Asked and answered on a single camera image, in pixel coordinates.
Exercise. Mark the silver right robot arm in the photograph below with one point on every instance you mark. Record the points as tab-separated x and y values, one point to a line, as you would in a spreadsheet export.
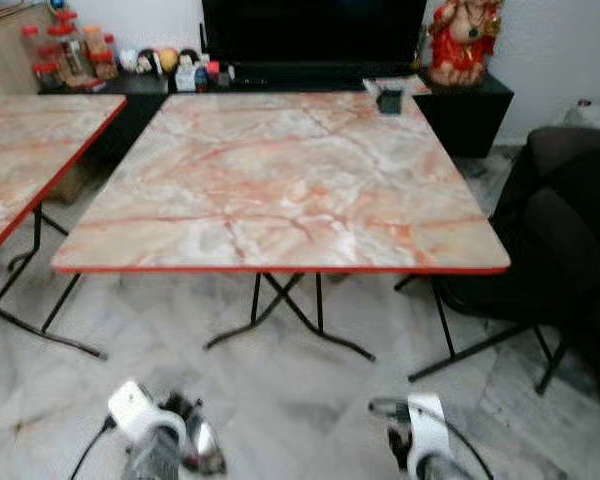
442	470

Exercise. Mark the marble folding table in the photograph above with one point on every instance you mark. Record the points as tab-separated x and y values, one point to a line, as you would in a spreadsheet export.
30	140
280	180

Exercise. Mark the black chair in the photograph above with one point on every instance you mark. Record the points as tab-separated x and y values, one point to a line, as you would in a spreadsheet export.
560	220

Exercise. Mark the white tissue box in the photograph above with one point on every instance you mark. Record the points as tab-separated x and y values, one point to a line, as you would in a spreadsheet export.
186	79

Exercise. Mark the small red item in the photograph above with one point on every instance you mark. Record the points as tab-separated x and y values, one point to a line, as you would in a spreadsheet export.
212	73

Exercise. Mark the small black box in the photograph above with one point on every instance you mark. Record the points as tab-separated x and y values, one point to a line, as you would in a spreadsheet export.
390	101

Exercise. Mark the yellow plush toy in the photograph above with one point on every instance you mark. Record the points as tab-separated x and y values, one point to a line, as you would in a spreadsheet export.
168	59

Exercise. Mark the white plush toy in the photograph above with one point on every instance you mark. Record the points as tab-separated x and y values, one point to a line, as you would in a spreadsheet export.
129	61

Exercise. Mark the black plush toy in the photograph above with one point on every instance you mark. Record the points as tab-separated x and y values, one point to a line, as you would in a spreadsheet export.
189	57

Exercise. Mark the small red-lid jar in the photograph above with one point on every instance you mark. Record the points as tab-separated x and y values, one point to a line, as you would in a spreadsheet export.
108	60
47	77

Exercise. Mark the printed magazine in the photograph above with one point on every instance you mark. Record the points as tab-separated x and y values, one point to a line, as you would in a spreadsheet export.
395	84

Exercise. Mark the orange-lid plastic jar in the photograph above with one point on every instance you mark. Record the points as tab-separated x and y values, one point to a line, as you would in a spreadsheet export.
94	42

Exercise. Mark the slim red-lid plastic jar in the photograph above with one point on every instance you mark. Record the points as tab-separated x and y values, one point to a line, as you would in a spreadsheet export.
32	45

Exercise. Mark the black television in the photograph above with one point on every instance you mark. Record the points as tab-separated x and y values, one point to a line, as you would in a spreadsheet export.
310	30

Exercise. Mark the red Ganesha statue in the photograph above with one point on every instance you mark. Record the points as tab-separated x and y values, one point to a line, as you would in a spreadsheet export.
465	45

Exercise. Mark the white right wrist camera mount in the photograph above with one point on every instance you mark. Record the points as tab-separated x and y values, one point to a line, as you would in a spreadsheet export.
428	425

